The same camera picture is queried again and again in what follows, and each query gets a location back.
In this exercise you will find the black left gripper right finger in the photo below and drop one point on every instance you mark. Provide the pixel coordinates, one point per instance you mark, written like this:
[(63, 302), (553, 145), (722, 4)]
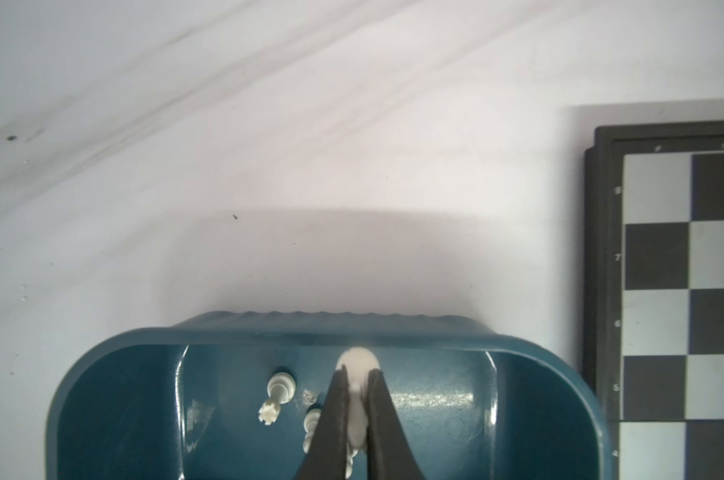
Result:
[(388, 453)]

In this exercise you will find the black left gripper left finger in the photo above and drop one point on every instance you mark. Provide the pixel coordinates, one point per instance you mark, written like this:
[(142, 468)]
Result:
[(327, 457)]

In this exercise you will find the white pawn piece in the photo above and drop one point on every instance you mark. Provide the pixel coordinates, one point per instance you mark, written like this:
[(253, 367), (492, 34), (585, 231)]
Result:
[(310, 423), (357, 362)]

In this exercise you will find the white pawn piece in tray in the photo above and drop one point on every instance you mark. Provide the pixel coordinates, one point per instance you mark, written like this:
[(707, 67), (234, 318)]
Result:
[(310, 423)]

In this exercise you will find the white rook piece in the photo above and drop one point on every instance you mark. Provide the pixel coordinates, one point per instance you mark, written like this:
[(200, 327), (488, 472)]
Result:
[(281, 389)]

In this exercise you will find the teal plastic tray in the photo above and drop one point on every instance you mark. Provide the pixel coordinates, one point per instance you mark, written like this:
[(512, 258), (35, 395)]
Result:
[(324, 396)]

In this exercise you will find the black and silver chessboard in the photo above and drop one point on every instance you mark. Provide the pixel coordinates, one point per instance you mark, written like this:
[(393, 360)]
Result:
[(654, 296)]

